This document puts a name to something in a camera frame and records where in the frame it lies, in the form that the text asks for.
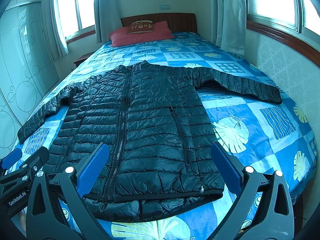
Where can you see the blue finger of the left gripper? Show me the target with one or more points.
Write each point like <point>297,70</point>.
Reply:
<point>9,160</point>

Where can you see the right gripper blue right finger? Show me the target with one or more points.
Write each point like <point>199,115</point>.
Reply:
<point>263,207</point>

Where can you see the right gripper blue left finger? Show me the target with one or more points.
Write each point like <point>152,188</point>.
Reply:
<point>56,209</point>

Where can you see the black puffer jacket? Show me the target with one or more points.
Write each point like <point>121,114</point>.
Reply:
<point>158,132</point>

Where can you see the left bedroom window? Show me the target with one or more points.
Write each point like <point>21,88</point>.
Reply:
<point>76,17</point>

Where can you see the bedroom window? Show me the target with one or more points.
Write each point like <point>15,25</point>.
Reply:
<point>299,18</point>
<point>76,17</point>

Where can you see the right bedroom window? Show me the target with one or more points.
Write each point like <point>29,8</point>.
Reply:
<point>299,18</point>

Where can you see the white glass wardrobe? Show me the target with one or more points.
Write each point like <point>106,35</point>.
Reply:
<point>27,72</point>

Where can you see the blue patterned bed cover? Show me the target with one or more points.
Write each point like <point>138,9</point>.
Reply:
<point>262,135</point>

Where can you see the dark wooden nightstand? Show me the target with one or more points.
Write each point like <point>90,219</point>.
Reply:
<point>82,59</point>

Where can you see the grey curtain left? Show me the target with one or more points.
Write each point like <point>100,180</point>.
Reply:
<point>52,27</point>

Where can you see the grey curtain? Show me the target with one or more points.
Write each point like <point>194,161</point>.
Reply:
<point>107,19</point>
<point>52,27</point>
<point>229,25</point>

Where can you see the brown embroidered cushion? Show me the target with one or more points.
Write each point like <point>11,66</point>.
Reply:
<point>139,27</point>

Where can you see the grey curtain middle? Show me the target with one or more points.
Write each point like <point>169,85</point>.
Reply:
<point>107,19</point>

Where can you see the red pillow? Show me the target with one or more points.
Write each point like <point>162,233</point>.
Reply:
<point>120,37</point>

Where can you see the grey curtain right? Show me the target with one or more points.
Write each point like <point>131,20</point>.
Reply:
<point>229,25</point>

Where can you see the dark wooden headboard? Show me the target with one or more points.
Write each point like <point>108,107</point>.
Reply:
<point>177,21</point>

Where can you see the wall power socket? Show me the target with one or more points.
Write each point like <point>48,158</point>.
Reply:
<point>164,7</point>

